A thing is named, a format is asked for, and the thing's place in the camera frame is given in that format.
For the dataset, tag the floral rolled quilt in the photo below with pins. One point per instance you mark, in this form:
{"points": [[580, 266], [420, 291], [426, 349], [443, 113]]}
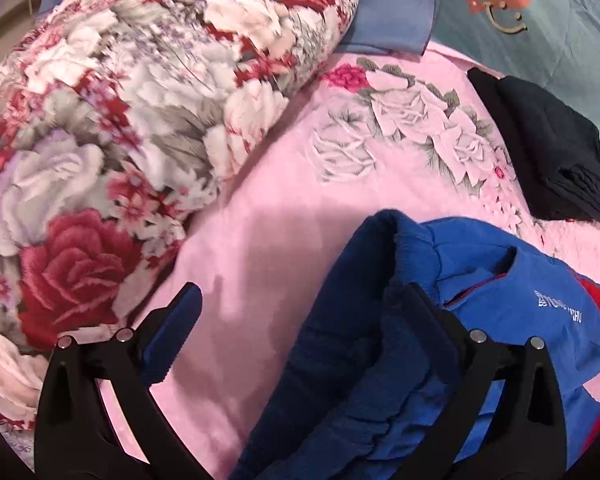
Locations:
{"points": [[130, 110]]}

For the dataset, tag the teal printed duvet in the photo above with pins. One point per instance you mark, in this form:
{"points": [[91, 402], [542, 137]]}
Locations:
{"points": [[555, 20]]}

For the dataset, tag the blue pillow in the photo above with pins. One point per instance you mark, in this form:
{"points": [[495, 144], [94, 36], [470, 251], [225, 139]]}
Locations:
{"points": [[390, 5]]}

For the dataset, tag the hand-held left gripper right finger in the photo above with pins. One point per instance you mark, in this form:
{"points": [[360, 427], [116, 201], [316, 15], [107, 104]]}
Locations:
{"points": [[432, 312]]}

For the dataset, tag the pink floral bed sheet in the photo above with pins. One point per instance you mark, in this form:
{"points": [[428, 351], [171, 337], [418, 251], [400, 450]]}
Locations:
{"points": [[280, 210]]}

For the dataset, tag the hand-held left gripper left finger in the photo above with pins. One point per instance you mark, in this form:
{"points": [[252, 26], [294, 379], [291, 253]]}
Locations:
{"points": [[175, 330]]}

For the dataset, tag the black folded pants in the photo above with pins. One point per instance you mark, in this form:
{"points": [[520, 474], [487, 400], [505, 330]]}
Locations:
{"points": [[545, 150]]}

